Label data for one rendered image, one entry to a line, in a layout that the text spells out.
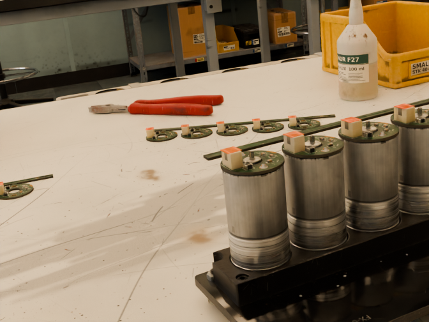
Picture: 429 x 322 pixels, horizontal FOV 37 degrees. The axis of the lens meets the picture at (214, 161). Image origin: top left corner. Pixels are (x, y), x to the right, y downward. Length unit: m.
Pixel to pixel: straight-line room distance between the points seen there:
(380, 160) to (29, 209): 0.23
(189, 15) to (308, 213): 4.12
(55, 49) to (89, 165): 4.21
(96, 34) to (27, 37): 0.46
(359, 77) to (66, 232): 0.30
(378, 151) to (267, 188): 0.05
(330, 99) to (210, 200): 0.23
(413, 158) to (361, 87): 0.28
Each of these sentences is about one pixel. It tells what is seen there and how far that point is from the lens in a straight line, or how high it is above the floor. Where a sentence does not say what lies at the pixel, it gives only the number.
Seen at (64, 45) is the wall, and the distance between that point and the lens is 4.67.
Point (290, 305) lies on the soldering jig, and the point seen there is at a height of 0.76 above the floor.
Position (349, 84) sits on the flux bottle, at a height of 0.76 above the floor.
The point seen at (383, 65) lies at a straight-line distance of 0.61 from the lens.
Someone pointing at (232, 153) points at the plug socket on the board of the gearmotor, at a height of 0.82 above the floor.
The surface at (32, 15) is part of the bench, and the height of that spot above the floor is 0.68.
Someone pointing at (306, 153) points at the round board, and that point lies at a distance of 0.26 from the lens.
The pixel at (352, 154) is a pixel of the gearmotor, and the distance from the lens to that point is 0.27.
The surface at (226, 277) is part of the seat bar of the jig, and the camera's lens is 0.26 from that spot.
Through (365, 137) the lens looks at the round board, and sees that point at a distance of 0.27.
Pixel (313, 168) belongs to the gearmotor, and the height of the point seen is 0.81.
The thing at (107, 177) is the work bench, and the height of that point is 0.75.
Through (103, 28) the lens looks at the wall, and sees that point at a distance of 4.69.
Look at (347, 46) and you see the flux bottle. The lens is 0.56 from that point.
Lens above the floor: 0.90
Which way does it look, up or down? 19 degrees down
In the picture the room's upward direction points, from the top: 6 degrees counter-clockwise
